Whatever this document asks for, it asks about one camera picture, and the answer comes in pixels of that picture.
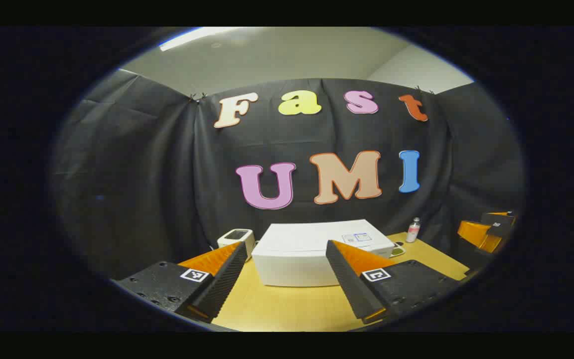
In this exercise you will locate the white divided plate with grains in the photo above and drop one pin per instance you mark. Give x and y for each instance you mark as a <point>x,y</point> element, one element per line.
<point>396,252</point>

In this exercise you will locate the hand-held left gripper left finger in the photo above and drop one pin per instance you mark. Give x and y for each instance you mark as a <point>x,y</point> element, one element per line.
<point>222,284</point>

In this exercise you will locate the white microwave oven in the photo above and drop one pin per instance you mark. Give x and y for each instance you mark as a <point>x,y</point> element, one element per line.
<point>292,249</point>

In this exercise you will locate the small white device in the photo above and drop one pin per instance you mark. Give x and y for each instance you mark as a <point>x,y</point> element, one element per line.
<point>234,240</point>

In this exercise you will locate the black backdrop cloth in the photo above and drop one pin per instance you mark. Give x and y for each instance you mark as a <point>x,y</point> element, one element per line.
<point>142,174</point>

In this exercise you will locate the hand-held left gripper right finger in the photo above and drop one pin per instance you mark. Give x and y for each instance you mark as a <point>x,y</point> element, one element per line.
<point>349,284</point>

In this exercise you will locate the clear bottle with pink label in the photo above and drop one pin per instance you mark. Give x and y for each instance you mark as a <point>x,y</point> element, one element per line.
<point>412,232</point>

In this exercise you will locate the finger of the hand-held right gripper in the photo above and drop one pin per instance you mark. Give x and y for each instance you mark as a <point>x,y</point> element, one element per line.
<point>476,234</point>

